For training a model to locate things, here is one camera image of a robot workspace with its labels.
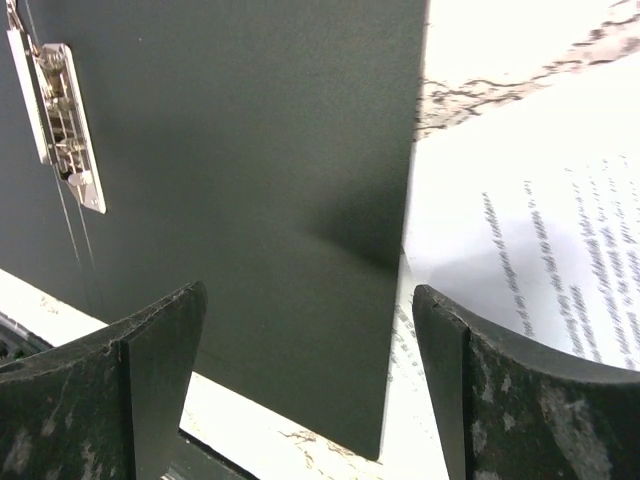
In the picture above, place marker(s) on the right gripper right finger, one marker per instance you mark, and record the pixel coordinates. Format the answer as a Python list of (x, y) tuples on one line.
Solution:
[(508, 407)]

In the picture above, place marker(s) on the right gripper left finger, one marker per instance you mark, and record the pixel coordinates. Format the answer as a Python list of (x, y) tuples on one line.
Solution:
[(107, 405)]

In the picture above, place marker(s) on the printed paper sheet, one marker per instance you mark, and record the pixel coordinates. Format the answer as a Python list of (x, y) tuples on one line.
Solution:
[(408, 409), (528, 216)]

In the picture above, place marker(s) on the grey black folder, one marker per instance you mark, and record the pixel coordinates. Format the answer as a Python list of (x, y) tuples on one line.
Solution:
[(260, 147)]

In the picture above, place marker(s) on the metal folder clip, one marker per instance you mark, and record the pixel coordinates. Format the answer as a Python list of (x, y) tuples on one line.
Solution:
[(55, 109)]

